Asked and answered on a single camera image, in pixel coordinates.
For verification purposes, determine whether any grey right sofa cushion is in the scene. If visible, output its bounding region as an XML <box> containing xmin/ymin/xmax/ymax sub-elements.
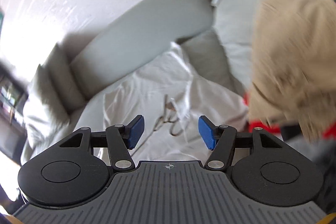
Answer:
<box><xmin>214</xmin><ymin>0</ymin><xmax>261</xmax><ymax>90</ymax></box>

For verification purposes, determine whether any tan garment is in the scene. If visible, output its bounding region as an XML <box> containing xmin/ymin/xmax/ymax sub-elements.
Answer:
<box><xmin>248</xmin><ymin>0</ymin><xmax>336</xmax><ymax>143</ymax></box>

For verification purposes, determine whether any red garment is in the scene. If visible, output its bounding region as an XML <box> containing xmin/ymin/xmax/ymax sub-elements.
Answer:
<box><xmin>249</xmin><ymin>105</ymin><xmax>335</xmax><ymax>141</ymax></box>

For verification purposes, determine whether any white hoodie with drawstring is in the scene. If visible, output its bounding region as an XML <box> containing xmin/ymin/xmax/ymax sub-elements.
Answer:
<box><xmin>21</xmin><ymin>43</ymin><xmax>248</xmax><ymax>163</ymax></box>

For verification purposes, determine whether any beige left sofa pillow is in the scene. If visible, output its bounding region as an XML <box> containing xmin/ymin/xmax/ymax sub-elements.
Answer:
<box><xmin>42</xmin><ymin>44</ymin><xmax>86</xmax><ymax>113</ymax></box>

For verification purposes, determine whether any grey sofa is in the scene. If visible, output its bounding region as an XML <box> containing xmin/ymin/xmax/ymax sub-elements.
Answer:
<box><xmin>20</xmin><ymin>0</ymin><xmax>310</xmax><ymax>162</ymax></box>

